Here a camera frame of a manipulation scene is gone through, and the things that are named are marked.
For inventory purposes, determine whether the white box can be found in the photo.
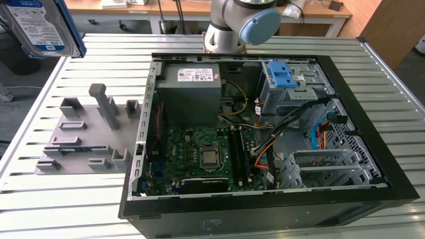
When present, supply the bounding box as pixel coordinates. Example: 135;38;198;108
102;0;130;9

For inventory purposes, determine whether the blue data wire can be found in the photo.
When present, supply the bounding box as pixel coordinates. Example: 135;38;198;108
260;112;349;172

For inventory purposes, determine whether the twisted red black wire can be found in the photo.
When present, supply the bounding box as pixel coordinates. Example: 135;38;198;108
150;101;167;156

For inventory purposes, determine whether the black cable bundle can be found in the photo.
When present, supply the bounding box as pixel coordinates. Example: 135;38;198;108
265;98;332;180

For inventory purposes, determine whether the metal disk bay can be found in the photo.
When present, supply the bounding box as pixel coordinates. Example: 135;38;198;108
279;148;376;189

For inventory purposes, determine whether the black RAM slot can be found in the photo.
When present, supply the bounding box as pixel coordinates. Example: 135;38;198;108
237;125;249;186
228;125;243;186
240;125;253;186
232;125;245;186

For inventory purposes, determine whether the CPU socket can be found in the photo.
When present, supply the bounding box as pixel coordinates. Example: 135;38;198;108
198;143;223;174

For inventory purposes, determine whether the hard disk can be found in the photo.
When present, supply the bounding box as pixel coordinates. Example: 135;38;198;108
0;0;88;59

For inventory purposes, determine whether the grey parts rack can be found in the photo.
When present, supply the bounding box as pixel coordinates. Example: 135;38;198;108
35;83;144;176

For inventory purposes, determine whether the wooden desk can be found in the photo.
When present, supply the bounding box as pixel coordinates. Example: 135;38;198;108
64;0;353;38

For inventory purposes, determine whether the metal drive cage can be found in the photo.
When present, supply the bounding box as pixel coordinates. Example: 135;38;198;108
257;59;337;125

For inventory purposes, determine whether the green motherboard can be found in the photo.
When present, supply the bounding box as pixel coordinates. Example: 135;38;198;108
146;125;267;196

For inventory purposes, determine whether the silver CPU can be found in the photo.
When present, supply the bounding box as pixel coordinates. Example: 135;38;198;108
202;150;219;166

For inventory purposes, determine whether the black PC case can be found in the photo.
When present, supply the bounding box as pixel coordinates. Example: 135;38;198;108
119;51;420;239

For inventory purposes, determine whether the orange red power wire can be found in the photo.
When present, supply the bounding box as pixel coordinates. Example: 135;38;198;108
253;123;335;171

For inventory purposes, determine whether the yellow black supply wire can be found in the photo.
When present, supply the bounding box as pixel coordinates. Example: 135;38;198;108
218;79;249;118

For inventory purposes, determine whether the red yellow drive wire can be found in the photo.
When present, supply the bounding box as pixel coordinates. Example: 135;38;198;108
253;98;276;129

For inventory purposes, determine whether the grey metal stand foot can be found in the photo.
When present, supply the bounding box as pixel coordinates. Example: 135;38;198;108
0;82;16;102

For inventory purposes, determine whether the blue RAM stick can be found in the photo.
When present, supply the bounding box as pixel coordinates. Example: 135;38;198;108
58;147;92;153

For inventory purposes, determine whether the black graphics card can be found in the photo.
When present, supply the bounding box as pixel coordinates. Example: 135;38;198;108
180;175;231;195

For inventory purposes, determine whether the white round device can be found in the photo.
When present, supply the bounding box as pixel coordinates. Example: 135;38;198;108
415;34;425;54

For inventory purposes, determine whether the grey power supply unit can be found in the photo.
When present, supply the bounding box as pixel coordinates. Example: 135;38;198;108
156;63;223;127

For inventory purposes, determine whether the blue plastic latch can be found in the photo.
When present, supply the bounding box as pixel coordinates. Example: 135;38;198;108
267;61;299;88

